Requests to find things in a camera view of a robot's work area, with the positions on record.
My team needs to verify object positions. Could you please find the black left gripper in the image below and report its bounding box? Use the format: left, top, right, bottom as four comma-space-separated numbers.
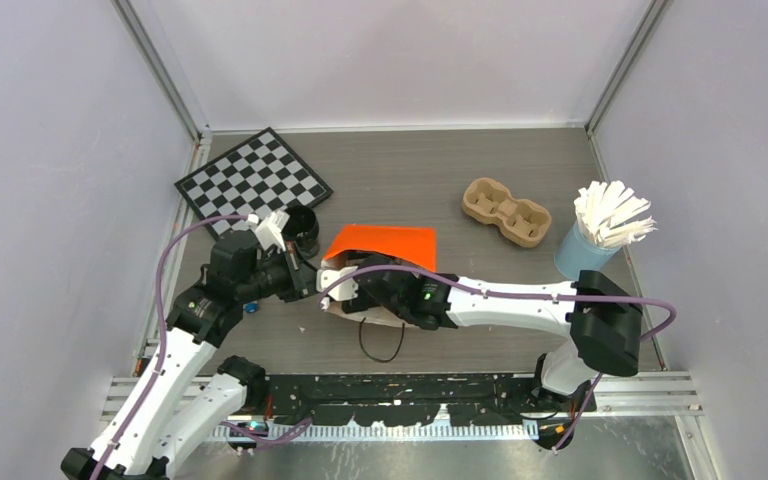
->
238, 240, 321, 304

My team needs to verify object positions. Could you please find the orange paper bag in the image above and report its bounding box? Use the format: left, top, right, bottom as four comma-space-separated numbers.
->
318, 224, 446, 364

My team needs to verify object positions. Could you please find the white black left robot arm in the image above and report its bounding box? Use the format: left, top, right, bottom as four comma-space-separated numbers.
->
61, 231, 317, 479

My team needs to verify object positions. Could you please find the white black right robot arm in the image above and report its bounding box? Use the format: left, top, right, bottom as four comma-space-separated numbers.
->
318, 254, 642, 411

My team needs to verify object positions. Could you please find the black cup stack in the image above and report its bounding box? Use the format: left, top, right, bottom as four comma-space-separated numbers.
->
282, 204, 320, 259

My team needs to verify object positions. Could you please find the blue red toy car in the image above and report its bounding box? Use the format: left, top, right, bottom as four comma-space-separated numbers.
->
244, 301, 260, 314

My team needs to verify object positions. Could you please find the black white chessboard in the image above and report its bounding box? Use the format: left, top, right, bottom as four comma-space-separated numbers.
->
175, 127, 333, 220

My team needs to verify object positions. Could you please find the cardboard cup carrier tray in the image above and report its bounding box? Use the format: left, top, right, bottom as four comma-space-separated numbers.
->
461, 177, 552, 248

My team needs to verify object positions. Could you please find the blue cup holder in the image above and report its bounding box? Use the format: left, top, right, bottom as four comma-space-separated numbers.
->
553, 223, 620, 280

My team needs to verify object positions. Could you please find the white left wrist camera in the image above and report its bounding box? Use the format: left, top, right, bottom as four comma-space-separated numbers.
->
244, 210, 290, 252

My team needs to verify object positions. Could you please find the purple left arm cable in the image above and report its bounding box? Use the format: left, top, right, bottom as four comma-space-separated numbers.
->
85, 213, 312, 480

